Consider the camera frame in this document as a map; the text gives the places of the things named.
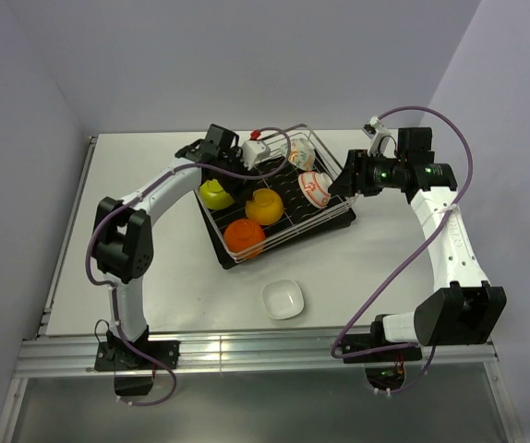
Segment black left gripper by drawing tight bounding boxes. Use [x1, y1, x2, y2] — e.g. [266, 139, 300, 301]
[218, 148, 262, 203]

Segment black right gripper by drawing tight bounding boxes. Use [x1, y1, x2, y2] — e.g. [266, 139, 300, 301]
[328, 149, 406, 197]

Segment lime green bowl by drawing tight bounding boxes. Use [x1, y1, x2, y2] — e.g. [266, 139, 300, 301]
[199, 179, 235, 210]

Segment white bowl red ornaments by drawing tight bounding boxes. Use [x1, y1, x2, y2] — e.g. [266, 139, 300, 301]
[298, 171, 332, 209]

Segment yellow orange plastic bowl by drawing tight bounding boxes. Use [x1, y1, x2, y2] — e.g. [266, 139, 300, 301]
[245, 188, 284, 226]

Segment floral leaf pattern bowl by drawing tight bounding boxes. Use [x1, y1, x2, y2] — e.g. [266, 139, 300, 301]
[280, 138, 316, 172]

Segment orange bowl white inside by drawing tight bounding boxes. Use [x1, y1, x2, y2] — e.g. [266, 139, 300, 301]
[223, 219, 266, 259]

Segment small white square dish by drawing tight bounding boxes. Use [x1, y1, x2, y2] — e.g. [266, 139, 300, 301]
[261, 280, 305, 320]

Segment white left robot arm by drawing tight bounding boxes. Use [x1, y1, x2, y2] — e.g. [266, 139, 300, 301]
[85, 124, 248, 368]

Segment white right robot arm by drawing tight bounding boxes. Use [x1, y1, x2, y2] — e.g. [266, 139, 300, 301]
[330, 119, 507, 360]

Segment black drip tray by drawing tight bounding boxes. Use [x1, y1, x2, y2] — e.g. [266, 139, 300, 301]
[196, 163, 356, 269]

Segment steel wire dish rack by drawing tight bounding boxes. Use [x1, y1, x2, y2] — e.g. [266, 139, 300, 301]
[195, 124, 355, 269]

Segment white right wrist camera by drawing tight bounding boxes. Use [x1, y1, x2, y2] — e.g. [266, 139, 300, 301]
[363, 116, 394, 157]

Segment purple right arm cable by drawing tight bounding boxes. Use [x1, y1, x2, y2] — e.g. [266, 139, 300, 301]
[330, 105, 475, 398]

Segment aluminium mounting rail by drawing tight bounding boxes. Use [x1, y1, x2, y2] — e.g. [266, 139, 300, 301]
[15, 329, 500, 379]

